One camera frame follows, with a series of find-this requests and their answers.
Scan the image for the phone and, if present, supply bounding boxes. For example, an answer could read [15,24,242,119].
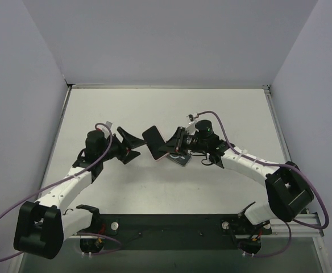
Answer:
[142,125,169,161]

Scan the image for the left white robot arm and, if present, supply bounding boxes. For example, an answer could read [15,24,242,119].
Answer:
[13,123,146,259]

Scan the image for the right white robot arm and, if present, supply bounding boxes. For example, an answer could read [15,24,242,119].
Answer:
[159,119,314,225]

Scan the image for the clear phone case black insert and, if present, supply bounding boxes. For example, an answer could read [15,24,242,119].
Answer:
[167,154,192,167]

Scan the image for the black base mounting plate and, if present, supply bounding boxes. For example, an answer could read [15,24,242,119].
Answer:
[80,214,272,252]

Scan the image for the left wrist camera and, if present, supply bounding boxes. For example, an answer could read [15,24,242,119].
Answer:
[102,121,113,135]

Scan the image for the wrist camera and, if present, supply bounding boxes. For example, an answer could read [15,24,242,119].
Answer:
[102,121,113,135]
[186,113,199,134]

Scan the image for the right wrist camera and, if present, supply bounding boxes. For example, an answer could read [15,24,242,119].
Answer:
[186,113,199,134]

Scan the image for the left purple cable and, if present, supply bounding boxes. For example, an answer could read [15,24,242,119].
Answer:
[0,122,123,262]

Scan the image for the purple cable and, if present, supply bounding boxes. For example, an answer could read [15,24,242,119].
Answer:
[193,110,330,258]
[0,122,123,262]

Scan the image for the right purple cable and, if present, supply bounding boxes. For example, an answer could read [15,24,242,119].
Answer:
[193,110,330,258]

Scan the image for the aluminium table frame rail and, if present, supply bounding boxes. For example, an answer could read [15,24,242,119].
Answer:
[263,85,324,237]

